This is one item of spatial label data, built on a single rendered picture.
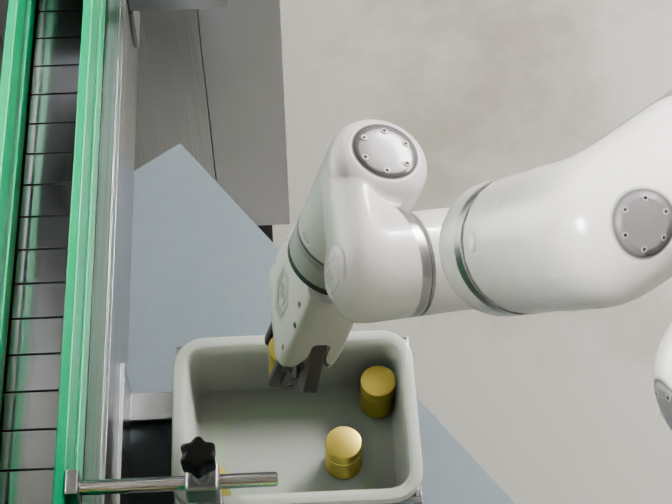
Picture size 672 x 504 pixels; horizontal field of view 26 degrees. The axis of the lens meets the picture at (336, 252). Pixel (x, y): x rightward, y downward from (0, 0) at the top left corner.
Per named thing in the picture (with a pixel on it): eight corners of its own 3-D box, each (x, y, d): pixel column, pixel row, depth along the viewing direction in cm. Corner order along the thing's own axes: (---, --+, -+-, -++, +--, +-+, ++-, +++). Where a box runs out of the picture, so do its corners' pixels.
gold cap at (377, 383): (400, 393, 142) (402, 371, 138) (387, 423, 140) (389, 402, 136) (366, 381, 142) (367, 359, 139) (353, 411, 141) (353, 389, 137)
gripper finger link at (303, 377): (317, 297, 117) (299, 298, 122) (311, 394, 116) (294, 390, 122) (331, 298, 117) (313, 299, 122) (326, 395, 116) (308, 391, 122)
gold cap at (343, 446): (361, 445, 139) (362, 424, 135) (362, 479, 137) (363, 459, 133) (324, 446, 139) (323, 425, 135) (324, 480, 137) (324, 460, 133)
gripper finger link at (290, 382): (284, 340, 122) (266, 380, 127) (287, 374, 120) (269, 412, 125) (321, 342, 123) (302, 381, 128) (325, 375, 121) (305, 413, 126)
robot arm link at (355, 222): (486, 274, 100) (359, 290, 96) (437, 352, 108) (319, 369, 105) (414, 104, 107) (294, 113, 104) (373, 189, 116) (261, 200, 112)
